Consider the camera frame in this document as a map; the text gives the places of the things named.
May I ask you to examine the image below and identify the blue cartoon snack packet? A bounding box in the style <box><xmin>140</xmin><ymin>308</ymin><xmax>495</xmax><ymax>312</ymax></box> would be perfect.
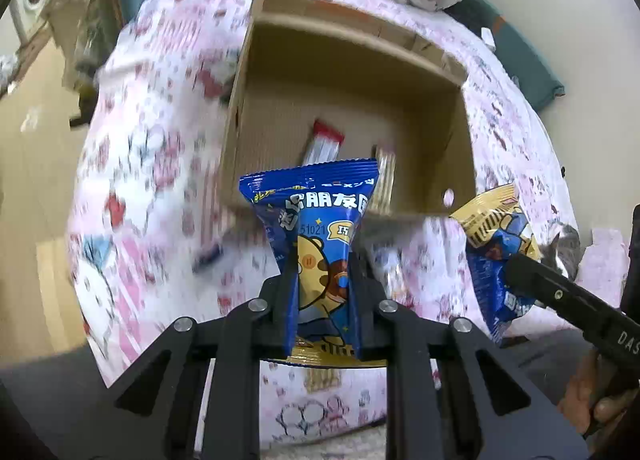
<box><xmin>239</xmin><ymin>159</ymin><xmax>379</xmax><ymax>367</ymax></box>
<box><xmin>450</xmin><ymin>184</ymin><xmax>543</xmax><ymax>343</ymax></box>

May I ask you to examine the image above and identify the cardboard box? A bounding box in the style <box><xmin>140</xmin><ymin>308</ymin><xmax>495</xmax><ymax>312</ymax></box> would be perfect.
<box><xmin>217</xmin><ymin>0</ymin><xmax>477</xmax><ymax>218</ymax></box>

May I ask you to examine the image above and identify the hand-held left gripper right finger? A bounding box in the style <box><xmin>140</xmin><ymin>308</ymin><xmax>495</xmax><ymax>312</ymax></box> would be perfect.
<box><xmin>349</xmin><ymin>256</ymin><xmax>592</xmax><ymax>460</ymax></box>

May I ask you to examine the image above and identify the teal mat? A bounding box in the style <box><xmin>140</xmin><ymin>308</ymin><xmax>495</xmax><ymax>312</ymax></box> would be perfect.
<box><xmin>445</xmin><ymin>0</ymin><xmax>566</xmax><ymax>113</ymax></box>

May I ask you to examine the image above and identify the red white stick packet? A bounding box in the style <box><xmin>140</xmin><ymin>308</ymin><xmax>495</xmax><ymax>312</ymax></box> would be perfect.
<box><xmin>300</xmin><ymin>120</ymin><xmax>346</xmax><ymax>168</ymax></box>

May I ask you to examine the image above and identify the pink printed blanket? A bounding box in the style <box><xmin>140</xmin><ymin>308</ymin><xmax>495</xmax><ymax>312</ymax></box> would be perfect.
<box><xmin>65</xmin><ymin>0</ymin><xmax>631</xmax><ymax>446</ymax></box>

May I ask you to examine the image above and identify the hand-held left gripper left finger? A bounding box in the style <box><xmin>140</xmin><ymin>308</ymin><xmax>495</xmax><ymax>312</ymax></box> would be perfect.
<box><xmin>85</xmin><ymin>271</ymin><xmax>301</xmax><ymax>460</ymax></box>

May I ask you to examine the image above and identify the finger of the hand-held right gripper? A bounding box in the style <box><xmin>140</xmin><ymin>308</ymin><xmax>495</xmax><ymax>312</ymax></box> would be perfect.
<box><xmin>506</xmin><ymin>252</ymin><xmax>623</xmax><ymax>341</ymax></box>

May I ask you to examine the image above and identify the gold striped stick packet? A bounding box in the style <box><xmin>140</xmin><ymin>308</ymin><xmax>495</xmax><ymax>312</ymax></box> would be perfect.
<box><xmin>370</xmin><ymin>145</ymin><xmax>398</xmax><ymax>213</ymax></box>

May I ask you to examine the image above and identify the person's right hand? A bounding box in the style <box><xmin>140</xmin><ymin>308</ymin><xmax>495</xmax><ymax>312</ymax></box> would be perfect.
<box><xmin>557</xmin><ymin>350</ymin><xmax>640</xmax><ymax>441</ymax></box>

